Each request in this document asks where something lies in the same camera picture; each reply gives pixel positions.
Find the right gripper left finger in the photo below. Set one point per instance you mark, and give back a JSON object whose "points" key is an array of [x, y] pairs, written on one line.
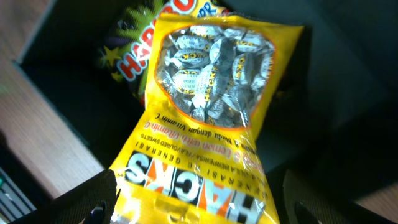
{"points": [[90, 202]]}

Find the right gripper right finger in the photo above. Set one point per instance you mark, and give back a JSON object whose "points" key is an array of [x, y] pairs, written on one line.
{"points": [[304, 204]]}

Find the dark green box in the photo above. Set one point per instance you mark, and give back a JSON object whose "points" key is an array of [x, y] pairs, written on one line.
{"points": [[336, 119]]}

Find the yellow Hacks candy bag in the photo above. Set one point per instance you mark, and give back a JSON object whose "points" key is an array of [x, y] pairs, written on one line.
{"points": [[192, 157]]}

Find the black Haribo candy bag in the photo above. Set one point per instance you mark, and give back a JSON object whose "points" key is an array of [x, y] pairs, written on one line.
{"points": [[125, 51]]}

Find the black mounting rail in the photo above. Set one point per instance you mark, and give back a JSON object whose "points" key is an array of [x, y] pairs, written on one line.
{"points": [[14, 203]]}

